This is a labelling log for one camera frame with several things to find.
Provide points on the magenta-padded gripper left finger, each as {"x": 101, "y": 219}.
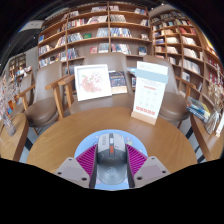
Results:
{"x": 71, "y": 170}

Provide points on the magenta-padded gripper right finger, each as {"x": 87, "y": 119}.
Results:
{"x": 151, "y": 170}

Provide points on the grey computer mouse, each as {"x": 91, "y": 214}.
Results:
{"x": 111, "y": 160}

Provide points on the round light blue mouse pad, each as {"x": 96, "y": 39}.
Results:
{"x": 87, "y": 143}

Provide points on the stack of books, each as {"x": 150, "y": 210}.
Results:
{"x": 198, "y": 110}

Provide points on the white sign in wooden stand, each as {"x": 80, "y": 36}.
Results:
{"x": 148, "y": 93}

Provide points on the glass vase with pale flowers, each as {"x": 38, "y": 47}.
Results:
{"x": 211, "y": 121}

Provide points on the small white table card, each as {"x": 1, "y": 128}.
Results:
{"x": 220, "y": 126}

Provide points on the white framed floral picture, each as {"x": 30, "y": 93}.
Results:
{"x": 92, "y": 82}

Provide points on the dark covered book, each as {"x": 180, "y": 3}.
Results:
{"x": 118, "y": 81}

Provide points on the distant wooden bookshelf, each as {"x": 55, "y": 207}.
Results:
{"x": 17, "y": 65}

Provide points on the curved wooden bookshelf with books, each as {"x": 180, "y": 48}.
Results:
{"x": 186, "y": 46}

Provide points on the wide wooden bookshelf with books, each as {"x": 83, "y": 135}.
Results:
{"x": 90, "y": 33}

